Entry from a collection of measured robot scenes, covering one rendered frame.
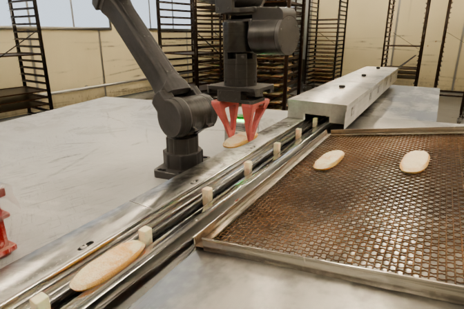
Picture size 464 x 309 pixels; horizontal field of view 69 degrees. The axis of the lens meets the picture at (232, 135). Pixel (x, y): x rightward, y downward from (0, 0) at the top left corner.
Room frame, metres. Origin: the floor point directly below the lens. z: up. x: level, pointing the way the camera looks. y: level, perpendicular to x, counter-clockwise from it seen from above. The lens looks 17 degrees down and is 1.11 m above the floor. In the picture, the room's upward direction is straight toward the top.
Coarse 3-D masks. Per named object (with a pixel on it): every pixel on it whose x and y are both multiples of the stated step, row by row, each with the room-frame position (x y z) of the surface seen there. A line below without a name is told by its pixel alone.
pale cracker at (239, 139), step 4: (240, 132) 0.61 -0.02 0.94; (244, 132) 0.61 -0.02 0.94; (256, 132) 0.62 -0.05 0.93; (232, 136) 0.59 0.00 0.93; (236, 136) 0.58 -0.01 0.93; (240, 136) 0.58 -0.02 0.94; (244, 136) 0.58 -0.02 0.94; (256, 136) 0.60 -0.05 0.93; (228, 140) 0.56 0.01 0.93; (232, 140) 0.56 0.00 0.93; (236, 140) 0.56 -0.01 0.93; (240, 140) 0.56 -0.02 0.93; (244, 140) 0.57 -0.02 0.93; (252, 140) 0.59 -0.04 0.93; (224, 144) 0.55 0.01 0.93; (228, 144) 0.55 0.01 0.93; (232, 144) 0.55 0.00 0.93; (236, 144) 0.55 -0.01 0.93; (240, 144) 0.55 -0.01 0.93
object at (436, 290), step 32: (384, 128) 0.68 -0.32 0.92; (416, 128) 0.65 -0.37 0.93; (448, 128) 0.62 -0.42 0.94; (288, 160) 0.55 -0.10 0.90; (352, 160) 0.54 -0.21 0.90; (384, 160) 0.52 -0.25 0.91; (448, 160) 0.48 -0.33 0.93; (256, 192) 0.44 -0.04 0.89; (288, 192) 0.44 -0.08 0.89; (352, 192) 0.41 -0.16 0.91; (224, 224) 0.36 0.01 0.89; (256, 224) 0.35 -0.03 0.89; (320, 224) 0.33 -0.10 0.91; (352, 224) 0.33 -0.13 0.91; (256, 256) 0.28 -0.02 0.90; (288, 256) 0.26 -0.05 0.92; (320, 256) 0.27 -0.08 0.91; (352, 256) 0.27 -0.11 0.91; (384, 256) 0.26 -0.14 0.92; (416, 288) 0.21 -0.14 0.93; (448, 288) 0.20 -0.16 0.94
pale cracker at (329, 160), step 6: (336, 150) 0.58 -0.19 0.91; (324, 156) 0.56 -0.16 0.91; (330, 156) 0.55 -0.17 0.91; (336, 156) 0.55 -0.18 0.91; (342, 156) 0.56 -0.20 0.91; (318, 162) 0.53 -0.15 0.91; (324, 162) 0.52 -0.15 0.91; (330, 162) 0.52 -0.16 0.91; (336, 162) 0.53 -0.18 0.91; (318, 168) 0.51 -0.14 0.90; (324, 168) 0.51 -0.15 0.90
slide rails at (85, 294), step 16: (304, 128) 0.93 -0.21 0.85; (272, 144) 0.79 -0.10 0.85; (256, 160) 0.68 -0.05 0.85; (272, 160) 0.68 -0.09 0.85; (224, 176) 0.60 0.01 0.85; (224, 192) 0.53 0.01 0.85; (176, 208) 0.47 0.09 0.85; (160, 224) 0.43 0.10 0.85; (128, 240) 0.39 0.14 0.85; (160, 240) 0.39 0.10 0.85; (48, 288) 0.30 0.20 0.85; (64, 288) 0.30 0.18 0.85; (96, 288) 0.30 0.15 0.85
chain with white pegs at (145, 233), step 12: (408, 60) 3.60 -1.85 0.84; (300, 132) 0.86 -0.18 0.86; (276, 144) 0.74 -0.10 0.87; (288, 144) 0.82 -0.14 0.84; (204, 192) 0.50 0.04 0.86; (204, 204) 0.50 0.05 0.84; (144, 228) 0.38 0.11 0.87; (168, 228) 0.43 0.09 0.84; (144, 240) 0.38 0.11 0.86; (36, 300) 0.26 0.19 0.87; (48, 300) 0.27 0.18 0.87
